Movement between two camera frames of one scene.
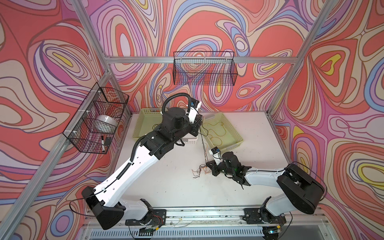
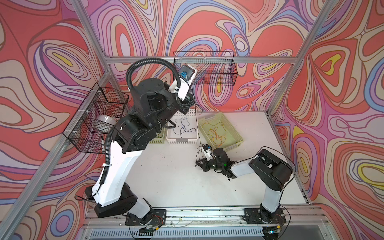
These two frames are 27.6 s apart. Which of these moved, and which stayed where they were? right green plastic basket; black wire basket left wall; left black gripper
Moved: left black gripper
Stayed: right green plastic basket; black wire basket left wall
